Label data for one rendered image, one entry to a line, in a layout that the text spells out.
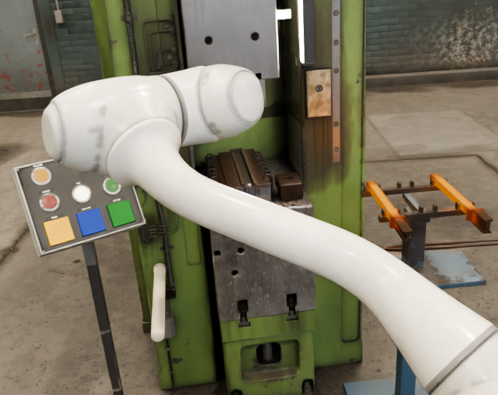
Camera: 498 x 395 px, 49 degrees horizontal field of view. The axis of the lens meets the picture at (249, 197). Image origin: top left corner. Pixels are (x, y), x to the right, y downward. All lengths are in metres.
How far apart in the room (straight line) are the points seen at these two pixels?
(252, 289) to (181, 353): 0.55
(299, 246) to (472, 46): 7.90
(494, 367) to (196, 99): 0.46
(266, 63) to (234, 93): 1.15
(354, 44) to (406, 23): 6.04
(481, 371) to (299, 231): 0.23
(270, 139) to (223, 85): 1.72
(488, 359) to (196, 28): 1.45
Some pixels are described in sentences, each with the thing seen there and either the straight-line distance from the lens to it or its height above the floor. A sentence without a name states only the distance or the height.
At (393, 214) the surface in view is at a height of 0.98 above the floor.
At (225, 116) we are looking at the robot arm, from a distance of 0.72.
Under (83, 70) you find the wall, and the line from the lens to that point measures 8.20.
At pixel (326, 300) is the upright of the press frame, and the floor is 0.36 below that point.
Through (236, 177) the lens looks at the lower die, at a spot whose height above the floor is 0.99.
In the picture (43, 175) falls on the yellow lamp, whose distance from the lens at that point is 1.81.
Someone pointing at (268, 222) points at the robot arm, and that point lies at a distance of 0.62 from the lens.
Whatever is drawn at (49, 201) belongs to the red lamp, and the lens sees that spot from 1.79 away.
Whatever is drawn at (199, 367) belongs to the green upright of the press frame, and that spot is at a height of 0.11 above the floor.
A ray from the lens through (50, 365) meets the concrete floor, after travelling 2.94.
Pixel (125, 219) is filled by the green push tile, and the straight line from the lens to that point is 1.82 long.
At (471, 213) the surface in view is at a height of 0.98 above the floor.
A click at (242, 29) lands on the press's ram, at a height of 1.53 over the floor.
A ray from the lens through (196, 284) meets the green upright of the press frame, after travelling 2.29.
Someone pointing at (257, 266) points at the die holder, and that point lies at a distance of 2.05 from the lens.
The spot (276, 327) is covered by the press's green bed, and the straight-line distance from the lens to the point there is 2.21.
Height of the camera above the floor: 1.72
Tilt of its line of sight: 23 degrees down
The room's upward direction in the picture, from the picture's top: 4 degrees counter-clockwise
